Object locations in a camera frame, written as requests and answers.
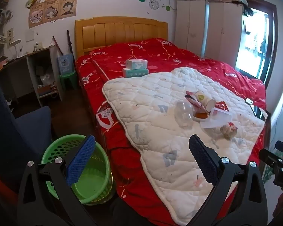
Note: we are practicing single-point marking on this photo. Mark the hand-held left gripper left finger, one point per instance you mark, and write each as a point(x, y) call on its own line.
point(81, 161)

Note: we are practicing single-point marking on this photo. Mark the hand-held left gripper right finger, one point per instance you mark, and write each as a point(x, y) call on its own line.
point(202, 161)

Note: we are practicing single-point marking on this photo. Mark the green plastic basket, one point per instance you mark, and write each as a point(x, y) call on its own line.
point(94, 176)

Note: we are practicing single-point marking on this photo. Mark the clear plastic box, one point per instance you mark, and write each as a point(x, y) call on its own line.
point(218, 120)

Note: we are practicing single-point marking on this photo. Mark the crumpled paper wrapper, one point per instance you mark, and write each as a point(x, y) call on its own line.
point(228, 130)

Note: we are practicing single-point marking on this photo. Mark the black smartphone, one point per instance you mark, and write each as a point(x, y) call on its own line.
point(258, 113)

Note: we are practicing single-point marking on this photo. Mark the orange peel piece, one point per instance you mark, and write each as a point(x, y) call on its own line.
point(201, 115)

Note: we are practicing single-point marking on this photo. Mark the clear plastic bottle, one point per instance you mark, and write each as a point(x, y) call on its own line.
point(184, 114)

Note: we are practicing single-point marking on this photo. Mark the small white device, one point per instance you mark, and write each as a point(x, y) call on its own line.
point(249, 101)

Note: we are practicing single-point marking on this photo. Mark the white paper cup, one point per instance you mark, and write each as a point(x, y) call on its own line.
point(206, 101)

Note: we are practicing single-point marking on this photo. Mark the red white snack wrapper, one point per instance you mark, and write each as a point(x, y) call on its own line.
point(191, 100)

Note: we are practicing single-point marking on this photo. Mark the dark blue chair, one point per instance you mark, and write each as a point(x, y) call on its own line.
point(26, 131)

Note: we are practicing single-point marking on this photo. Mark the white quilted mat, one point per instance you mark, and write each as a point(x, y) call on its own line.
point(155, 113)

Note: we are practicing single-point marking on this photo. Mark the teal tissue pack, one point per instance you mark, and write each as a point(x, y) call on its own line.
point(135, 73)

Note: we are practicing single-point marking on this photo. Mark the red bed with wooden headboard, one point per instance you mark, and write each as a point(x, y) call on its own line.
point(113, 58)

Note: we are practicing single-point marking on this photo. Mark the dark framed window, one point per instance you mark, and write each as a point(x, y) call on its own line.
point(254, 42)

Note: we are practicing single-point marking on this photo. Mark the dark long stick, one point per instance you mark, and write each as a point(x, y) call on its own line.
point(70, 42)

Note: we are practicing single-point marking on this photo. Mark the white desk lamp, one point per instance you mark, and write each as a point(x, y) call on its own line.
point(15, 46)

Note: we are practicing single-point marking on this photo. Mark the white wardrobe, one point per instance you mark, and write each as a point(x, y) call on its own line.
point(210, 28)

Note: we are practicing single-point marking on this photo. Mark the wooden bed headboard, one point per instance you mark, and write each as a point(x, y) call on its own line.
point(120, 33)

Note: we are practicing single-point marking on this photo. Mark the brown cartoon wall poster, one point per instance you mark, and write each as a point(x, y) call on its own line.
point(53, 10)

